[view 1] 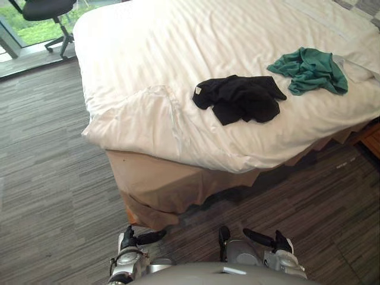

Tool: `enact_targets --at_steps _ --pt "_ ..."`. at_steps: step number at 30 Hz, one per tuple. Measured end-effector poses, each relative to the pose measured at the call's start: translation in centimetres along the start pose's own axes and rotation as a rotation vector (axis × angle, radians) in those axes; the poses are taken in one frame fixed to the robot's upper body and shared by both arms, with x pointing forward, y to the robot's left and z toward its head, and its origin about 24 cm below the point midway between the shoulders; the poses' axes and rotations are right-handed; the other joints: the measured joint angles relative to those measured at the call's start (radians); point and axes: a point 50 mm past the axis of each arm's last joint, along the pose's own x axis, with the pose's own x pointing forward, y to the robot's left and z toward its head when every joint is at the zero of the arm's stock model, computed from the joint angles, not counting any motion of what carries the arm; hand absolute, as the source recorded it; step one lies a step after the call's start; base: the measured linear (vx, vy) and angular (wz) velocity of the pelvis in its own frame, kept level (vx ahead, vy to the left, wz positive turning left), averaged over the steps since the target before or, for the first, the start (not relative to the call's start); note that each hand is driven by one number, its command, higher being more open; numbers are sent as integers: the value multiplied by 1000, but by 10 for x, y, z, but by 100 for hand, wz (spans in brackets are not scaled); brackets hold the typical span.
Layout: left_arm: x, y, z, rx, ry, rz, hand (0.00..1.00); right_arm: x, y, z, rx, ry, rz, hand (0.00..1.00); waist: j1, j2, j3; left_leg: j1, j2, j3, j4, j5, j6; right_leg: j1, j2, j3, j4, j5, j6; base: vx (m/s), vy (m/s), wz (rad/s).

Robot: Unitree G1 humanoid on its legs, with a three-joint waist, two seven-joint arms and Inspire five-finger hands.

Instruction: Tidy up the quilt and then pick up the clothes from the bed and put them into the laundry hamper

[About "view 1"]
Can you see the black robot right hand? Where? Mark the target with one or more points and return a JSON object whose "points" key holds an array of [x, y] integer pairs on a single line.
{"points": [[258, 236]]}

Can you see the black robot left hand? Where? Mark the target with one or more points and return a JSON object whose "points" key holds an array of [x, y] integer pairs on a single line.
{"points": [[148, 236]]}

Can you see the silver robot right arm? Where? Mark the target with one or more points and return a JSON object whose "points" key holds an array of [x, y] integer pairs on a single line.
{"points": [[285, 262]]}

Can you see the beige bed skirt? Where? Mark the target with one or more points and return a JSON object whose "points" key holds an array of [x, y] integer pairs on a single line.
{"points": [[166, 184]]}

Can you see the white quilt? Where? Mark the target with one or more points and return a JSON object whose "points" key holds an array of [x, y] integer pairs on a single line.
{"points": [[178, 59]]}

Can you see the grey robot torso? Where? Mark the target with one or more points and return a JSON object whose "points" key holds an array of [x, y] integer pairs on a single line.
{"points": [[207, 274]]}

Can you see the black garment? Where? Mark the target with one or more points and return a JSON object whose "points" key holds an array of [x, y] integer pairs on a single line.
{"points": [[240, 98]]}

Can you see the wooden nightstand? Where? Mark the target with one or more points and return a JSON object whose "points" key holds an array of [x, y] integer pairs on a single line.
{"points": [[371, 138]]}

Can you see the green garment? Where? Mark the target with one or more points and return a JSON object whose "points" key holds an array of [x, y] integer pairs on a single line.
{"points": [[311, 71]]}

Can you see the black office chair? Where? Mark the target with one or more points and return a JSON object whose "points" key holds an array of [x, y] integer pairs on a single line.
{"points": [[50, 12]]}

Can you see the grey checkered headboard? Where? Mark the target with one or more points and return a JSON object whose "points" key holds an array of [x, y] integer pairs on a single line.
{"points": [[360, 7]]}

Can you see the dark window frame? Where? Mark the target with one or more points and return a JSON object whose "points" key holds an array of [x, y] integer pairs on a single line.
{"points": [[10, 34]]}

